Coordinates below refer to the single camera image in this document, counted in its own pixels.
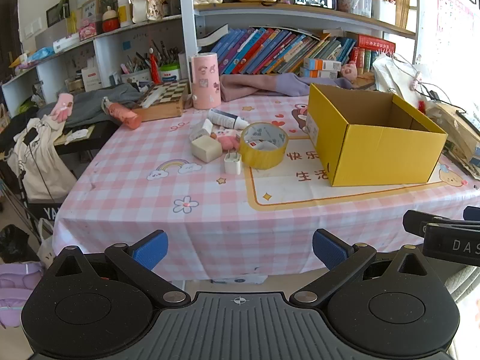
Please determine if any yellow cardboard box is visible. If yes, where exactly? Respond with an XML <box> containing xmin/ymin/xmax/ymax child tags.
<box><xmin>305</xmin><ymin>83</ymin><xmax>449</xmax><ymax>187</ymax></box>

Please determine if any pink purple cloth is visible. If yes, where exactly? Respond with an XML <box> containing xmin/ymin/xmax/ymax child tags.
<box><xmin>219</xmin><ymin>73</ymin><xmax>353</xmax><ymax>102</ymax></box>

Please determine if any green lid jar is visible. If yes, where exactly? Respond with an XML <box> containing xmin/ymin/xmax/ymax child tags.
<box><xmin>159</xmin><ymin>64</ymin><xmax>181</xmax><ymax>83</ymax></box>

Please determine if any purple backpack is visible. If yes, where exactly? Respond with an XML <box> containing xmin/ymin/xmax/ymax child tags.
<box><xmin>0</xmin><ymin>260</ymin><xmax>47</xmax><ymax>329</ymax></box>

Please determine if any wooden chess board box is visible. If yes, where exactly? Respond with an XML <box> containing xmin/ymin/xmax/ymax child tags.
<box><xmin>131</xmin><ymin>79</ymin><xmax>189</xmax><ymax>122</ymax></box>

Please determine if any white charger plug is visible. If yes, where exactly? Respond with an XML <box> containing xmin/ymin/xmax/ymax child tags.
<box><xmin>224</xmin><ymin>151</ymin><xmax>243</xmax><ymax>175</ymax></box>

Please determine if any yellow tape roll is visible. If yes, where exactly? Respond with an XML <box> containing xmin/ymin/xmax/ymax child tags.
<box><xmin>239</xmin><ymin>122</ymin><xmax>290</xmax><ymax>169</ymax></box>

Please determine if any pink knit glove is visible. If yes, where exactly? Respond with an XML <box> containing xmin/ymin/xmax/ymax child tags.
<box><xmin>50</xmin><ymin>92</ymin><xmax>74</xmax><ymax>122</ymax></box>

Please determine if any white yellow cup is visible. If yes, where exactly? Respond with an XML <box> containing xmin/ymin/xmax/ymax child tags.
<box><xmin>117</xmin><ymin>0</ymin><xmax>132</xmax><ymax>28</ymax></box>

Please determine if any cream tote bag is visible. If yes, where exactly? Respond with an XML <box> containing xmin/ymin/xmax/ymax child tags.
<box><xmin>7</xmin><ymin>116</ymin><xmax>77</xmax><ymax>201</ymax></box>

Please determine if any pink spray bottle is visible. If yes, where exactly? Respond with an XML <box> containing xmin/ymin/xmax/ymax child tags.
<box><xmin>102</xmin><ymin>97</ymin><xmax>143</xmax><ymax>129</ymax></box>

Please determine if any pen holder with pens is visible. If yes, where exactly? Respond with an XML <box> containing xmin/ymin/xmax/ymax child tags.
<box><xmin>120</xmin><ymin>50</ymin><xmax>151</xmax><ymax>85</ymax></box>

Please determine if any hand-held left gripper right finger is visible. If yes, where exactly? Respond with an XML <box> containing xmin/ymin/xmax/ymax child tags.
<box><xmin>289</xmin><ymin>228</ymin><xmax>437</xmax><ymax>306</ymax></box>

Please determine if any black electric piano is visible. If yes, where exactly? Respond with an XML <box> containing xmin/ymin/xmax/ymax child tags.
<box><xmin>22</xmin><ymin>120</ymin><xmax>119</xmax><ymax>229</ymax></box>

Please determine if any red white doll jar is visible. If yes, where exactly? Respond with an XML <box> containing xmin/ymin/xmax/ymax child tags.
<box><xmin>102</xmin><ymin>5</ymin><xmax>121</xmax><ymax>34</ymax></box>

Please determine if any pink cartoon tissue box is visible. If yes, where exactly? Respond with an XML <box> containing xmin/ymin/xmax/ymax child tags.
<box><xmin>77</xmin><ymin>20</ymin><xmax>97</xmax><ymax>41</ymax></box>

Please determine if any pink plush glove with face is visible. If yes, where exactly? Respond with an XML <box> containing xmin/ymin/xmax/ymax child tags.
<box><xmin>212</xmin><ymin>127</ymin><xmax>242</xmax><ymax>152</ymax></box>

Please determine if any white paper cutout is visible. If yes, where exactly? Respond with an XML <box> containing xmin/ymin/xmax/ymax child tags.
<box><xmin>64</xmin><ymin>127</ymin><xmax>89</xmax><ymax>145</ymax></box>

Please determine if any white shopping bag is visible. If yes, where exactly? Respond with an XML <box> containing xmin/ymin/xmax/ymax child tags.
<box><xmin>37</xmin><ymin>217</ymin><xmax>57</xmax><ymax>267</ymax></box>

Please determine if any grey cloth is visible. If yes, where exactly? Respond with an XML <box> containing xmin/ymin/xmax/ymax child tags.
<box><xmin>37</xmin><ymin>82</ymin><xmax>145</xmax><ymax>128</ymax></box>

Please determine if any white blue tube bottle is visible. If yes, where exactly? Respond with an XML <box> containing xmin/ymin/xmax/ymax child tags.
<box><xmin>207</xmin><ymin>108</ymin><xmax>250</xmax><ymax>130</ymax></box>

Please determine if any small white paper box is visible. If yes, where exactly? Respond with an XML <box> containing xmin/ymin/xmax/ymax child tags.
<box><xmin>189</xmin><ymin>119</ymin><xmax>215</xmax><ymax>141</ymax></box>

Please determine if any black picture frame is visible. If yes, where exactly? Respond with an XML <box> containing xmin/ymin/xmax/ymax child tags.
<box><xmin>46</xmin><ymin>3</ymin><xmax>70</xmax><ymax>27</ymax></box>

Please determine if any red tassel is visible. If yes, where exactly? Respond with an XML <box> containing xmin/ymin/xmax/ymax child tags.
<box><xmin>149</xmin><ymin>47</ymin><xmax>162</xmax><ymax>85</ymax></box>

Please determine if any white plastic case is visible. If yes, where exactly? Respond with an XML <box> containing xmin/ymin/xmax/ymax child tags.
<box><xmin>140</xmin><ymin>86</ymin><xmax>166</xmax><ymax>107</ymax></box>

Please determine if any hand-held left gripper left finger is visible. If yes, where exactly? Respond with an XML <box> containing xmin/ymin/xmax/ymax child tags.
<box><xmin>45</xmin><ymin>230</ymin><xmax>191</xmax><ymax>307</ymax></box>

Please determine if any brown paper bag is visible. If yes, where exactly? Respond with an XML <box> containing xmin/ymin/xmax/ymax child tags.
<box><xmin>424</xmin><ymin>101</ymin><xmax>480</xmax><ymax>181</ymax></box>

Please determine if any white box with red label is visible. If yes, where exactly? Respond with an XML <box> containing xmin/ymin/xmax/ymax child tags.
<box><xmin>81</xmin><ymin>65</ymin><xmax>103</xmax><ymax>92</ymax></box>

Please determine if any pink cylinder humidifier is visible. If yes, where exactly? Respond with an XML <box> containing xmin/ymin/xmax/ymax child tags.
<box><xmin>189</xmin><ymin>52</ymin><xmax>223</xmax><ymax>110</ymax></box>

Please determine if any white shelf unit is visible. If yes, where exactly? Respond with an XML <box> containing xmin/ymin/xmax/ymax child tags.
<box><xmin>0</xmin><ymin>0</ymin><xmax>421</xmax><ymax>121</ymax></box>

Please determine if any flat white box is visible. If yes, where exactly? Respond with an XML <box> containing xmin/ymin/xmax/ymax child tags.
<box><xmin>52</xmin><ymin>34</ymin><xmax>81</xmax><ymax>53</ymax></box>

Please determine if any row of colourful books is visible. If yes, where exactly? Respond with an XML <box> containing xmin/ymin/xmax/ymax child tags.
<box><xmin>217</xmin><ymin>26</ymin><xmax>396</xmax><ymax>76</ymax></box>

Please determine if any grey white rubber block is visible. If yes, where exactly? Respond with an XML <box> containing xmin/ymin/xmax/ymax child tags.
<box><xmin>190</xmin><ymin>136</ymin><xmax>224</xmax><ymax>164</ymax></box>

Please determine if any clear pen organizer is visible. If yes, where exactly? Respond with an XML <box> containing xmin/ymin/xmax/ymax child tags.
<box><xmin>336</xmin><ymin>0</ymin><xmax>396</xmax><ymax>23</ymax></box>

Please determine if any orange white carton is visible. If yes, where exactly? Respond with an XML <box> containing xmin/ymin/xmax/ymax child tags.
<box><xmin>300</xmin><ymin>67</ymin><xmax>340</xmax><ymax>79</ymax></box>
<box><xmin>304</xmin><ymin>58</ymin><xmax>343</xmax><ymax>72</ymax></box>

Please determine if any pink wall poster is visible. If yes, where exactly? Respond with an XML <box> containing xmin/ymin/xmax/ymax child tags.
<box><xmin>437</xmin><ymin>0</ymin><xmax>475</xmax><ymax>46</ymax></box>

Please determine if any white plastic bag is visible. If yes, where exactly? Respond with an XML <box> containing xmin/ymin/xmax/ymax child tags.
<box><xmin>372</xmin><ymin>53</ymin><xmax>432</xmax><ymax>100</ymax></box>

